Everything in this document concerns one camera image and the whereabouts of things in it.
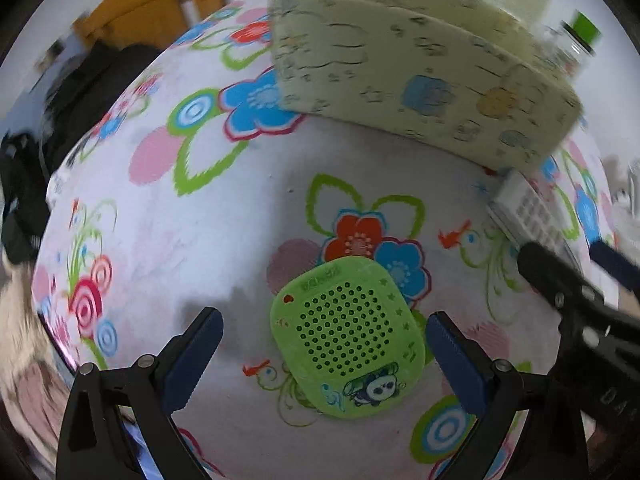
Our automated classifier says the glass mug jar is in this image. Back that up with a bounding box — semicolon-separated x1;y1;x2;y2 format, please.
545;25;591;81

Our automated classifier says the beige fuzzy cloth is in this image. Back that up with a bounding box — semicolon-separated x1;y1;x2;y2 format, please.
0;260;73;461

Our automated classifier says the white fan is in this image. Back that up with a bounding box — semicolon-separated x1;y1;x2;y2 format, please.
602;156;640;213

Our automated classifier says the white remote control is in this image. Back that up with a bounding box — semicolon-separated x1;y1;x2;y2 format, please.
487;169;581;271

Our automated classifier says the yellow-green printed storage box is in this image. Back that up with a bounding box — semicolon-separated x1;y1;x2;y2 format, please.
268;0;583;170

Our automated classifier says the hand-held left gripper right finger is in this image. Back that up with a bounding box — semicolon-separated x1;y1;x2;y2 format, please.
425;311;591;480

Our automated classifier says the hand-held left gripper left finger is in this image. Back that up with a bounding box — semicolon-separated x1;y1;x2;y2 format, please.
56;306;224;480

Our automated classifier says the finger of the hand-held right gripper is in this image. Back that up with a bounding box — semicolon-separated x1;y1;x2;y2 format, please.
590;240;640;306
517;242;606;321

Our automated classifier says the dark cloth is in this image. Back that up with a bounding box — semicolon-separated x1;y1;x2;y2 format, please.
0;130;51;266

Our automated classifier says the green perforated panda case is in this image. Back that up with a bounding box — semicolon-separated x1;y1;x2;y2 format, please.
270;256;428;420

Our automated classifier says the black bag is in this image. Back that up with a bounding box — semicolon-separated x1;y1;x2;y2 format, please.
42;42;166;171

